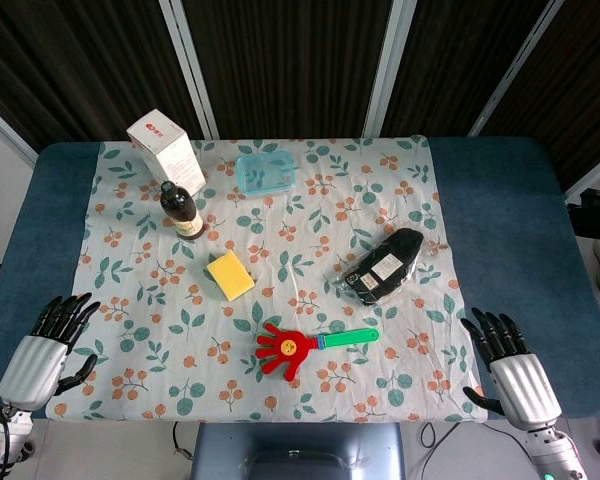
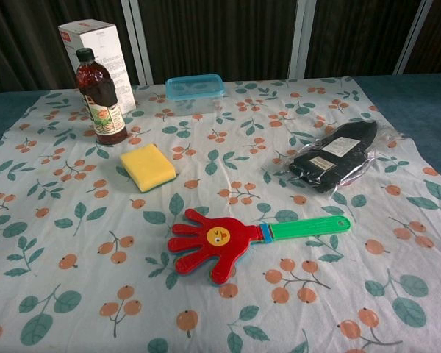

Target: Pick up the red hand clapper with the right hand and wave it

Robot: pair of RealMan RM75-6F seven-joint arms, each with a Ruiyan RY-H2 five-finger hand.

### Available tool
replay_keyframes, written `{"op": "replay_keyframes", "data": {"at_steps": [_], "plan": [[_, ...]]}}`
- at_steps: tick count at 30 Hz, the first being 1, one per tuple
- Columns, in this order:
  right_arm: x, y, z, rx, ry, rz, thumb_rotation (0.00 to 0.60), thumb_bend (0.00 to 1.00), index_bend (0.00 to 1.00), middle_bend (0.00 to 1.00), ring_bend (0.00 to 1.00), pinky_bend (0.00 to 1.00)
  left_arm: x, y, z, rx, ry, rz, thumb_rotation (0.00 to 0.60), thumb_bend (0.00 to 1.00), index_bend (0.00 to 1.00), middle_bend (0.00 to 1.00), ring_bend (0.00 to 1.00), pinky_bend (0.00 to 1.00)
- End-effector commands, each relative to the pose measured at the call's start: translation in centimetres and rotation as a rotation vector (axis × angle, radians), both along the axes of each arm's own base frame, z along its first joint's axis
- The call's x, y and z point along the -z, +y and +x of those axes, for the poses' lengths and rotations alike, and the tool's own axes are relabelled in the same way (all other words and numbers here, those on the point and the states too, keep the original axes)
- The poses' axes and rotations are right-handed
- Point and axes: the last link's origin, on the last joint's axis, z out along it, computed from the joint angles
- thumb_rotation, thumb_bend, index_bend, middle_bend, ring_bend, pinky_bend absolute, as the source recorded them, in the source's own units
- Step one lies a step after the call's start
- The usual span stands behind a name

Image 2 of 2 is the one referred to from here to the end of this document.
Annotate red hand clapper toy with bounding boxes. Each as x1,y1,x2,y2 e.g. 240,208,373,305
167,208,353,288

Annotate yellow green sponge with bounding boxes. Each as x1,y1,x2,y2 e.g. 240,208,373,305
119,143,178,193

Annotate clear container blue lid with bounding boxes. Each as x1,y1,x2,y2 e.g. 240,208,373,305
165,74,226,115

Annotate black socks in plastic bag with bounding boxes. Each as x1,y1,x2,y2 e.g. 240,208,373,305
263,118,405,200

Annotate dark liquid bottle black cap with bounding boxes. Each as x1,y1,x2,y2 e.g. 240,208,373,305
76,48,128,145

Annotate floral patterned tablecloth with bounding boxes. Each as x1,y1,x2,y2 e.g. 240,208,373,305
0,76,441,353

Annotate white cardboard box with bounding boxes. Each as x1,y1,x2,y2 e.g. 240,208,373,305
57,18,137,111

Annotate white folding screen frame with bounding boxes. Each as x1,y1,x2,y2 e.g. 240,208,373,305
119,0,437,86

